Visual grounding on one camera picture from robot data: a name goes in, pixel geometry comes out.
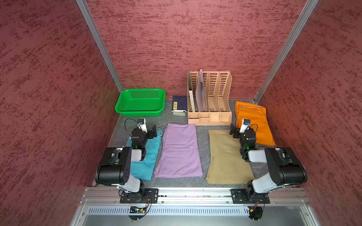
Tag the khaki pants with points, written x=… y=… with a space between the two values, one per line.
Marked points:
x=226 y=164

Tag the purple folded pants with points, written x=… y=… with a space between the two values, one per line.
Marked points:
x=180 y=154

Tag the orange pants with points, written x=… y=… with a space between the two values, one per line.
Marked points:
x=257 y=115

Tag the dark blue book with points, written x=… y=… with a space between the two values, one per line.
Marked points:
x=179 y=107

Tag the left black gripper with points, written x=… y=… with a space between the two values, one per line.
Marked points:
x=151 y=133

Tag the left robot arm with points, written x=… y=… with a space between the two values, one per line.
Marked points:
x=127 y=167

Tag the aluminium corner post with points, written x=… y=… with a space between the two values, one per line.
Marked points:
x=82 y=4
x=288 y=44

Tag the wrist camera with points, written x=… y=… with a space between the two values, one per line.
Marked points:
x=245 y=125
x=142 y=124

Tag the aluminium front rail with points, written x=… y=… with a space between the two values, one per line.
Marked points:
x=190 y=201

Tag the right aluminium corner post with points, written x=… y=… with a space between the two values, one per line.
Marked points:
x=288 y=44

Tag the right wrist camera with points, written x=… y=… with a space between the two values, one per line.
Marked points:
x=245 y=125

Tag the green plastic basket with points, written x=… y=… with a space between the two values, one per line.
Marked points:
x=141 y=102

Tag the teal folded pants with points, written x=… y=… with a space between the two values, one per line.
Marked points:
x=143 y=170

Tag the white booklet in organizer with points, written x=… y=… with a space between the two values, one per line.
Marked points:
x=192 y=101

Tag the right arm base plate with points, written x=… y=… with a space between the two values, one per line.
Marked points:
x=246 y=196

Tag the beige file organizer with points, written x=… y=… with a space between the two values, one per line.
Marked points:
x=218 y=85

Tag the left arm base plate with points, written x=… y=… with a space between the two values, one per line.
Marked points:
x=144 y=196

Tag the left aluminium corner post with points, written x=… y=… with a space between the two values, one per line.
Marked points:
x=82 y=4

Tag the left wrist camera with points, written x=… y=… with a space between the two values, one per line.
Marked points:
x=142 y=124

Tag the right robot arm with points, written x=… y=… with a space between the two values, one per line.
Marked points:
x=284 y=169

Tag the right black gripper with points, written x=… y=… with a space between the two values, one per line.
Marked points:
x=235 y=133

